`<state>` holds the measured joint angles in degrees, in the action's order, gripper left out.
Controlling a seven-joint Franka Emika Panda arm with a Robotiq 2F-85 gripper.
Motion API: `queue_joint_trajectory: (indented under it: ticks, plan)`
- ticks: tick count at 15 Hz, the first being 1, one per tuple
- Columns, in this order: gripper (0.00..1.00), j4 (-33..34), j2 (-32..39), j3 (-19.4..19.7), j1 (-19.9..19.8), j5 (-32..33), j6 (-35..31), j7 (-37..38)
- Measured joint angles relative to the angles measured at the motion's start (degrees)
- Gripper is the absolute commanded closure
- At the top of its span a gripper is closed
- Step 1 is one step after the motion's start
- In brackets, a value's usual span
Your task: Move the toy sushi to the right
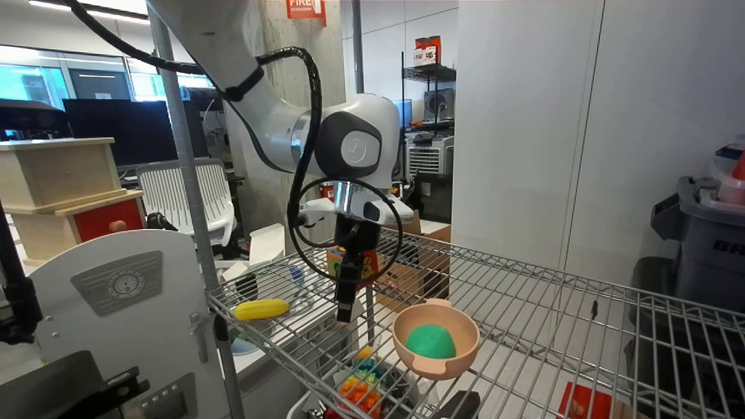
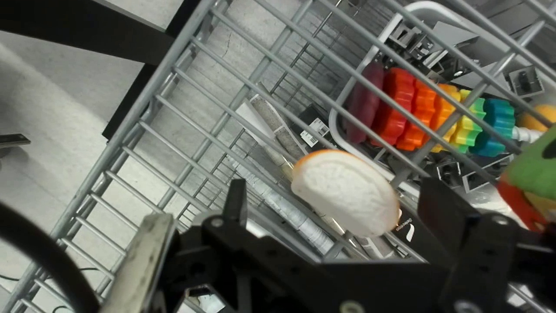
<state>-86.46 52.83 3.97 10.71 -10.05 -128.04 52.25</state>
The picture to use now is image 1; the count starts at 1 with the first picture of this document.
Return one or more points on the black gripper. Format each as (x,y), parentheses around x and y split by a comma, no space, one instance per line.
(359,241)

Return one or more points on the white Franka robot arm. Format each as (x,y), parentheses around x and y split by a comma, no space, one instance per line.
(210,31)

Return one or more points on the colourful toy cube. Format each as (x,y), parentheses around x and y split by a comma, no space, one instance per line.
(371,267)

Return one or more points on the small blue toy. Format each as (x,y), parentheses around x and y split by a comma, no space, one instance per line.
(295,274)

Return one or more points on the yellow toy banana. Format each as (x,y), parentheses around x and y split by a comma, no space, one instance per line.
(260,311)

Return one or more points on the rainbow stacking toy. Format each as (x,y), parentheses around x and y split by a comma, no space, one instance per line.
(362,388)

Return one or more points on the wooden toy cabinet red drawer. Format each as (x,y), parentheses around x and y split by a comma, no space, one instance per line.
(54,175)

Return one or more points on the brown cardboard box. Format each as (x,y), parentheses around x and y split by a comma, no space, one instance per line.
(414,273)

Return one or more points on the white paper box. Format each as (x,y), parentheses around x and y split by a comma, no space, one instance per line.
(267,245)

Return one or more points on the green ball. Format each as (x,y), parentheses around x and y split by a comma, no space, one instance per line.
(432,343)

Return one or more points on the peach plastic bowl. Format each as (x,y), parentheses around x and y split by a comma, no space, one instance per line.
(469,335)

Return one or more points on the white appliance with vents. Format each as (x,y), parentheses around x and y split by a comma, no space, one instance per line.
(428,156)

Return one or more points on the black rounded object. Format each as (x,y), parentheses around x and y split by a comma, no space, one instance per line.
(460,405)

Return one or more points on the white slatted rack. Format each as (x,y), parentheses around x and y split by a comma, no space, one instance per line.
(213,199)

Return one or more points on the dark grey device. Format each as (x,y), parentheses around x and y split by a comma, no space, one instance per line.
(437,104)

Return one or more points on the black storage shelf unit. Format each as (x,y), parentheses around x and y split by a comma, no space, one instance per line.
(432,72)

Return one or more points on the white panel with grey badge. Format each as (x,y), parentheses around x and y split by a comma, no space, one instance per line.
(117,341)

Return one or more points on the small black clip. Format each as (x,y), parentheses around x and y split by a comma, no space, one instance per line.
(593,311)

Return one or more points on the red and white box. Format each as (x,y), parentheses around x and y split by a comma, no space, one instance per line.
(426,52)

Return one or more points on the wooden box with red lid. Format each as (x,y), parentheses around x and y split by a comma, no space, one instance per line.
(582,401)

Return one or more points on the large black monitor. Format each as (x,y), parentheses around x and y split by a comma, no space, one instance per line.
(123,130)

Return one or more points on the black device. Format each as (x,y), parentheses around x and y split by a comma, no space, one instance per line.
(47,386)

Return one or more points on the small black monitor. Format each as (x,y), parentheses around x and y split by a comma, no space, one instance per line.
(30,120)

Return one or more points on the grey plastic bin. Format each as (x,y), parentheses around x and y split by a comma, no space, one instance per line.
(713,257)

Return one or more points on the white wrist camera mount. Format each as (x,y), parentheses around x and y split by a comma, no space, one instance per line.
(351,200)

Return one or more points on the red wall sign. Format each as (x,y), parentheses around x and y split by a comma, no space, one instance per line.
(306,8)

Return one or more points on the black stand post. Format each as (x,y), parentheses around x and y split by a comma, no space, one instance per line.
(18,302)

